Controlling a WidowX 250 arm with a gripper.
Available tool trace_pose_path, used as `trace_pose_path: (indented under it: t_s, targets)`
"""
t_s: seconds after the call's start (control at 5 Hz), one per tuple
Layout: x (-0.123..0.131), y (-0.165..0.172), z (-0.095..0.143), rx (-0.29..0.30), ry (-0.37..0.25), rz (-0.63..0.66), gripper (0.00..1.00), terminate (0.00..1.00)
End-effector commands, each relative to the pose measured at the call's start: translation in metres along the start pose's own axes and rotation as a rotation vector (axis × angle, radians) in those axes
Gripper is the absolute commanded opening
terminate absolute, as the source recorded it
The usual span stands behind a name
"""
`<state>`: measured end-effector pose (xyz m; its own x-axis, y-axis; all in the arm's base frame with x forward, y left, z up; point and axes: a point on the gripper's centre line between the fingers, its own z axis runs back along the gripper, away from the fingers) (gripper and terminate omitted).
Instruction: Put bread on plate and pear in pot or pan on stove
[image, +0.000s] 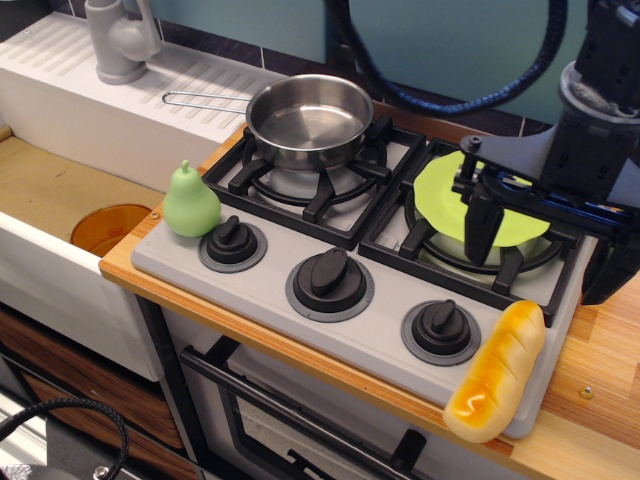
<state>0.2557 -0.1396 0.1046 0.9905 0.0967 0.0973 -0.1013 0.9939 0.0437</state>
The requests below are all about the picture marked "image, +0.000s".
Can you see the orange sink drain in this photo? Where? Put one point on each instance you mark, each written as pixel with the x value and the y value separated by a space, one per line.
pixel 101 230

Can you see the left black burner grate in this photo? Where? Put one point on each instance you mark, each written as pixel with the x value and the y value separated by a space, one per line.
pixel 336 207

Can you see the toy bread loaf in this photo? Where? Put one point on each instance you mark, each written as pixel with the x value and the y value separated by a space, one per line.
pixel 489 395

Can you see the white toy sink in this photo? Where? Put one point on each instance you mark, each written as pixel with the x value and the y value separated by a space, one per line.
pixel 86 145

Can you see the lime green plate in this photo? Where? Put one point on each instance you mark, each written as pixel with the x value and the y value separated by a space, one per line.
pixel 443 208

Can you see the middle black stove knob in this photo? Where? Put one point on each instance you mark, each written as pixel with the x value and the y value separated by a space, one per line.
pixel 330 287

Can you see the grey toy stove top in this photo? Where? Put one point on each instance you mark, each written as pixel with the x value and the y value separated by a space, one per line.
pixel 401 303

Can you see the green toy pear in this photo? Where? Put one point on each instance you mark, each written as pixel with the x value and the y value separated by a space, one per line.
pixel 190 208

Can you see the right black stove knob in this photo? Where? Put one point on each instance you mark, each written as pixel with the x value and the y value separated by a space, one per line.
pixel 441 333

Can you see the black burner grate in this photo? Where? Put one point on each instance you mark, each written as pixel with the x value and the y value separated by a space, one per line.
pixel 336 207
pixel 545 270

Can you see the right black burner grate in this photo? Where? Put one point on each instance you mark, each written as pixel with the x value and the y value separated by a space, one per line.
pixel 545 270

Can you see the stainless steel pan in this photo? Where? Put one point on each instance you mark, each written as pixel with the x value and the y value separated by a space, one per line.
pixel 307 123

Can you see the oven door with handle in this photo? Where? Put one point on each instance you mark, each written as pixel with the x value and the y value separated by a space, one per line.
pixel 281 423

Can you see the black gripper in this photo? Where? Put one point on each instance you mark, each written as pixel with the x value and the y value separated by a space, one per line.
pixel 584 176

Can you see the wooden drawer cabinet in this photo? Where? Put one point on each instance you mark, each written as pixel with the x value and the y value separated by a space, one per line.
pixel 47 365

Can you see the grey toy faucet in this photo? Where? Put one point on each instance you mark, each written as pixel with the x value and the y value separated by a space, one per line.
pixel 121 45

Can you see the black stove knob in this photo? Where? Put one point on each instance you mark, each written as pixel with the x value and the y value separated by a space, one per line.
pixel 232 247
pixel 441 333
pixel 330 287

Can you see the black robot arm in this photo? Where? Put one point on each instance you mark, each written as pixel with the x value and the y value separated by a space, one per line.
pixel 601 87

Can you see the left black stove knob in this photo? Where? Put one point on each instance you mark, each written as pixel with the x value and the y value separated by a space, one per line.
pixel 232 247

